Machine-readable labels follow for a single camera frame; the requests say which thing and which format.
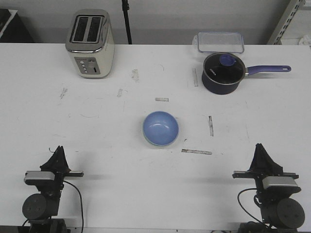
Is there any blue bowl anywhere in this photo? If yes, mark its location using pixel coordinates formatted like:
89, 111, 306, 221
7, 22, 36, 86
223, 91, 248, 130
142, 111, 179, 134

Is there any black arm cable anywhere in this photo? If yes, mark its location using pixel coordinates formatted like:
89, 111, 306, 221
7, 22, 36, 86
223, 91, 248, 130
237, 189, 264, 224
62, 180, 85, 231

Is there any green bowl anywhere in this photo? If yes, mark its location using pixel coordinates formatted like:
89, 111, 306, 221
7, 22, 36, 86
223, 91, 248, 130
143, 134, 178, 147

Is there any clear plastic food container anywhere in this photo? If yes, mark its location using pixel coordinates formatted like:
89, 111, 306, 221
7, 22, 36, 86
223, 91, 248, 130
192, 32, 244, 54

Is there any black tripod pole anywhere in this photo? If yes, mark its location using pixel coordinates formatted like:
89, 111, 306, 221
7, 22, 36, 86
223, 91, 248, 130
121, 0, 132, 45

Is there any cream and chrome toaster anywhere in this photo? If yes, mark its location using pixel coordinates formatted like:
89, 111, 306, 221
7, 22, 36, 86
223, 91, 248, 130
65, 9, 115, 79

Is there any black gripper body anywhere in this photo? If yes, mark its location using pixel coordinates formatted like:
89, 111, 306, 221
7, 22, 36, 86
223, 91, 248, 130
232, 171, 301, 206
36, 171, 84, 197

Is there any glass pot lid blue knob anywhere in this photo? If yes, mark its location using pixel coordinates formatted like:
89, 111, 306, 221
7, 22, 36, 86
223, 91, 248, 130
204, 52, 245, 84

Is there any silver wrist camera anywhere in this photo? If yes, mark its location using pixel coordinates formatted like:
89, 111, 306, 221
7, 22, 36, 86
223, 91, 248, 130
262, 176, 298, 189
24, 171, 55, 186

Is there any grey metal shelf upright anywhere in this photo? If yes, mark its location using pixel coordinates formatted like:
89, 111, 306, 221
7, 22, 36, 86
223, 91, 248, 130
267, 0, 306, 45

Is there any blue saucepan with handle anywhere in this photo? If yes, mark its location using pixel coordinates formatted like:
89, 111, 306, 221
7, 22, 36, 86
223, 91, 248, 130
202, 66, 292, 95

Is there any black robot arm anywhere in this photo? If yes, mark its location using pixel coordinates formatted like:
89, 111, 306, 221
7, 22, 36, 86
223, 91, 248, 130
232, 143, 305, 233
22, 146, 84, 233

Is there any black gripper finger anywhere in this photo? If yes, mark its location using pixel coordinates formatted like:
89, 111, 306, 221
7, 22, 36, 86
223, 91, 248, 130
249, 143, 262, 172
259, 144, 283, 173
60, 146, 71, 172
40, 146, 61, 172

